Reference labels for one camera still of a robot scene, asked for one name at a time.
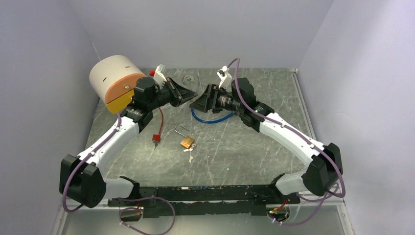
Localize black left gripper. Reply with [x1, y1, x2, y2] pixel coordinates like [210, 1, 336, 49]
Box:
[148, 77, 198, 111]

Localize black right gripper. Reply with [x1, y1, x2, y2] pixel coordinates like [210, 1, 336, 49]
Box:
[190, 83, 244, 114]

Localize brass padlock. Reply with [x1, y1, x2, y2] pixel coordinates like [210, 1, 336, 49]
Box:
[174, 125, 195, 150]

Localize silver keys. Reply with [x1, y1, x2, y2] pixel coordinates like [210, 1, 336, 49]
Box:
[183, 143, 196, 152]

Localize red cable padlock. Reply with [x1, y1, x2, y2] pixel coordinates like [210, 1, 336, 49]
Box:
[152, 107, 164, 149]

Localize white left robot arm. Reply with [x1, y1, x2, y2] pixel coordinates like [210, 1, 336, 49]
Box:
[59, 77, 198, 212]

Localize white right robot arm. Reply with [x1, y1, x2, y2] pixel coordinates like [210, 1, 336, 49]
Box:
[190, 78, 342, 203]

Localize white cylinder with coloured lid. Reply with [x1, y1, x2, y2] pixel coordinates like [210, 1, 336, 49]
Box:
[89, 55, 145, 114]

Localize blue cable lock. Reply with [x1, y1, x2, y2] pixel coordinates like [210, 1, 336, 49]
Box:
[191, 108, 234, 124]

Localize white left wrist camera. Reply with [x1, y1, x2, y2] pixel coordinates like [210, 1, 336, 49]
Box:
[149, 64, 167, 88]

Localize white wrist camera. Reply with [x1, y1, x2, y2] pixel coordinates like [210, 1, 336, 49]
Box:
[149, 64, 167, 88]
[217, 66, 232, 89]

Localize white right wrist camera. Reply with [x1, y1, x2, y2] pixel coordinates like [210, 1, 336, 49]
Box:
[217, 66, 232, 89]

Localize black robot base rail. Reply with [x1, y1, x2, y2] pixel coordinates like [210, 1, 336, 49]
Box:
[107, 185, 300, 218]

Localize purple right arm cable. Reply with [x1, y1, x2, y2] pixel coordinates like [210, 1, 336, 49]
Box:
[227, 57, 346, 227]

